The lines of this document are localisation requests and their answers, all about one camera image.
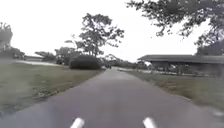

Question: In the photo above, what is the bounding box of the row of distant trees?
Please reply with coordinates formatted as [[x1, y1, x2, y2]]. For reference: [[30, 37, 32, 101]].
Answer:
[[101, 53, 149, 70]]

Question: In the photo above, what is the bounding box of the round dark bush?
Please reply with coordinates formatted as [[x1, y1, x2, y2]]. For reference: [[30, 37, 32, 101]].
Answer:
[[69, 54, 103, 71]]

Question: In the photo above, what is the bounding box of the grey asphalt path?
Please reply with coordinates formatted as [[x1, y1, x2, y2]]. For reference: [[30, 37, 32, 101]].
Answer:
[[0, 67, 224, 128]]

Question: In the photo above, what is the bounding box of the tall tree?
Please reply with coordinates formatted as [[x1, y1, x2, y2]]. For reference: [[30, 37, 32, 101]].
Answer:
[[64, 13, 125, 58]]

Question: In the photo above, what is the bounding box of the robot's own part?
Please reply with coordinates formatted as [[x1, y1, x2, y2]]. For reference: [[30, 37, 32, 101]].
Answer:
[[69, 117, 86, 128], [142, 116, 158, 128]]

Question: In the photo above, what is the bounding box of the low building with flat roof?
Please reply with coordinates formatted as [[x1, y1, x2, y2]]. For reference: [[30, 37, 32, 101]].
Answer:
[[136, 54, 224, 77]]

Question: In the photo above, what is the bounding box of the pale side road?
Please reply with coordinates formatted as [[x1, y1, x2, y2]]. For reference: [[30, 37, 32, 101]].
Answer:
[[14, 60, 63, 67]]

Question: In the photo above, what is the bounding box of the grass field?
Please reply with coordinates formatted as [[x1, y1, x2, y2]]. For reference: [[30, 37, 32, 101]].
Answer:
[[0, 62, 105, 114]]

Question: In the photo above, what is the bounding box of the small pale building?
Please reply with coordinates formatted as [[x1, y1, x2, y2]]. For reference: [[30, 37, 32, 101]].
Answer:
[[23, 54, 44, 63]]

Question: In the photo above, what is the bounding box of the grass verge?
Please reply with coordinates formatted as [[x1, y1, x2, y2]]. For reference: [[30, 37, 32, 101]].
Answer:
[[124, 69, 224, 111]]

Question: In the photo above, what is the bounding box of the overhanging tree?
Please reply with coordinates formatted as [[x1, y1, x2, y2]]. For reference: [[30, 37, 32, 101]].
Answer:
[[125, 0, 224, 56]]

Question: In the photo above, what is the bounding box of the dark tree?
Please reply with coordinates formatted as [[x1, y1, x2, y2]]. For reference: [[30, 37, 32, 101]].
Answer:
[[0, 22, 26, 61]]

